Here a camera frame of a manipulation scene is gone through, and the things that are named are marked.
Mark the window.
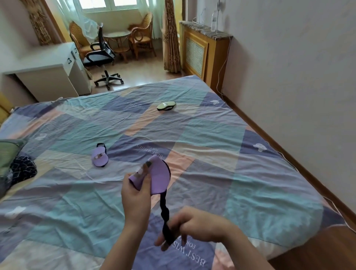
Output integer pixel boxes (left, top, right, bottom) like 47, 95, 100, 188
78, 0, 139, 12

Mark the green sleep mask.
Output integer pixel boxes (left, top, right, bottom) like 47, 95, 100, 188
156, 101, 177, 111

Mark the person's left forearm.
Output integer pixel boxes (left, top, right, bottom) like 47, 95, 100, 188
100, 223, 152, 270

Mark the round wicker glass table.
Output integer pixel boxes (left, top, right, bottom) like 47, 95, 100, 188
103, 30, 132, 63

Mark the sheer white curtain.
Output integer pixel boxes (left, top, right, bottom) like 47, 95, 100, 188
56, 0, 100, 40

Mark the person's right hand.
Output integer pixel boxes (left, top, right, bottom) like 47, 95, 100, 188
154, 206, 237, 252

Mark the purple sleep mask black strap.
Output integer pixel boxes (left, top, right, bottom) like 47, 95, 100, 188
91, 143, 109, 168
128, 155, 179, 246

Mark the black office chair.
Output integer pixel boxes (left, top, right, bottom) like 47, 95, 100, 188
83, 23, 124, 91

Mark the patchwork pastel bed quilt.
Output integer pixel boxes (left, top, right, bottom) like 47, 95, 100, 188
0, 75, 345, 270

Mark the person's right forearm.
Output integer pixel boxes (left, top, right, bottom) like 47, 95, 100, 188
222, 225, 275, 270

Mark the white desk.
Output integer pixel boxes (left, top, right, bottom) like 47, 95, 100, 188
1, 42, 92, 102

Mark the wooden radiator cover cabinet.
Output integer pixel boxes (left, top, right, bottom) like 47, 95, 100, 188
179, 21, 233, 94

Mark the wicker armchair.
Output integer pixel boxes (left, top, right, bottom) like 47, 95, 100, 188
69, 21, 98, 60
128, 12, 157, 60

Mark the brown patterned curtain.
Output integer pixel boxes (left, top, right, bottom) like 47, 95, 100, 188
19, 0, 54, 46
162, 0, 182, 74

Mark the green pillow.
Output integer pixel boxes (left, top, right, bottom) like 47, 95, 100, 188
0, 139, 27, 178

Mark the person's left hand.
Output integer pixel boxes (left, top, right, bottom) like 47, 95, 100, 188
121, 163, 152, 227

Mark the dark patterned cloth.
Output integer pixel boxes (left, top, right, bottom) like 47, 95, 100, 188
9, 155, 38, 187

